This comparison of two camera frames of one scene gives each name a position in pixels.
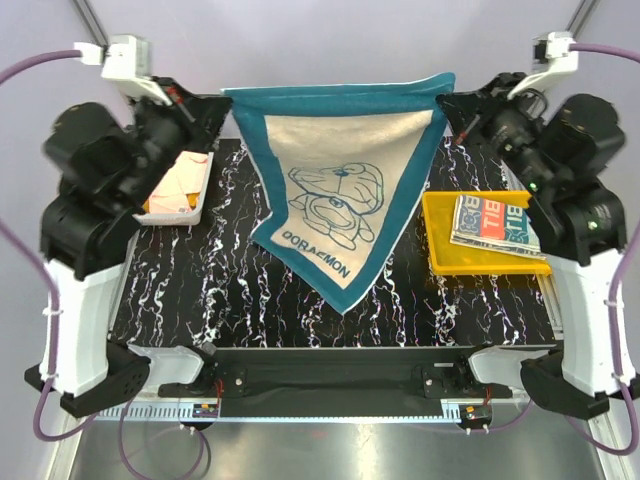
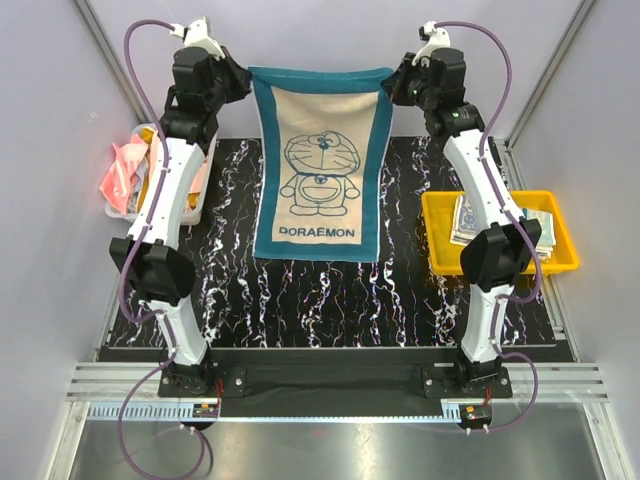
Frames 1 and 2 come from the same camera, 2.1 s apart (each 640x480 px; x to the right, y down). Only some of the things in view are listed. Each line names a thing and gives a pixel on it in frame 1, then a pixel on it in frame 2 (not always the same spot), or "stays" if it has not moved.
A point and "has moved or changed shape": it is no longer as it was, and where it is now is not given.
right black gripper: [470, 113] to [394, 83]
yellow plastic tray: [454, 259] stays
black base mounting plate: [336, 383] stays
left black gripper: [200, 116] to [239, 76]
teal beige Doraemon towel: [342, 166] has moved or changed shape
